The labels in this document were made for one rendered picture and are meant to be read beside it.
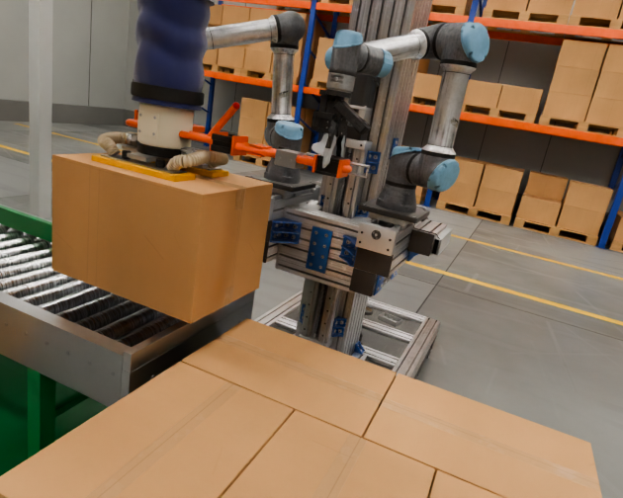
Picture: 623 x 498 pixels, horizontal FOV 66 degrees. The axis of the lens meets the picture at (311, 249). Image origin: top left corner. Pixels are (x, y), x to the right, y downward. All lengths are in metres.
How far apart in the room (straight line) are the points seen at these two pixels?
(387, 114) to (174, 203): 0.95
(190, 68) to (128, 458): 1.10
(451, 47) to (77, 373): 1.53
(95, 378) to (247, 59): 8.78
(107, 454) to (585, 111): 7.92
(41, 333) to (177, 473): 0.73
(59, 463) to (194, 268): 0.58
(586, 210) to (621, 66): 2.08
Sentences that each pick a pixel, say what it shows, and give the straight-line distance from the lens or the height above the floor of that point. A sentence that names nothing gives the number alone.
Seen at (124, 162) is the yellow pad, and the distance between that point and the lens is 1.64.
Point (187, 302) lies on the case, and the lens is 1.49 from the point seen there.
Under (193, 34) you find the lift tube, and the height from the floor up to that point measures 1.50.
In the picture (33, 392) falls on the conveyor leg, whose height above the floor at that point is 0.32.
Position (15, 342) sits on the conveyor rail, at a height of 0.47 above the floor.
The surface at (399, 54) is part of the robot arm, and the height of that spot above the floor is 1.55.
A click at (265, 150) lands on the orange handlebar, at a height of 1.21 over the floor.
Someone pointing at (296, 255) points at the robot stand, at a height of 0.76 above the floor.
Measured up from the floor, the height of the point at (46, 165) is 0.47.
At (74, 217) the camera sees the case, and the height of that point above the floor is 0.88.
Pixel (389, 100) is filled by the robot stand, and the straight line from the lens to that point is 2.00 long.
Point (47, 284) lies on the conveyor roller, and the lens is 2.11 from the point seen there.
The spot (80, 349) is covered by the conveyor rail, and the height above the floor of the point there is 0.56.
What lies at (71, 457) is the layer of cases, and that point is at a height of 0.54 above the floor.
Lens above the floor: 1.36
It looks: 17 degrees down
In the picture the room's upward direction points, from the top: 10 degrees clockwise
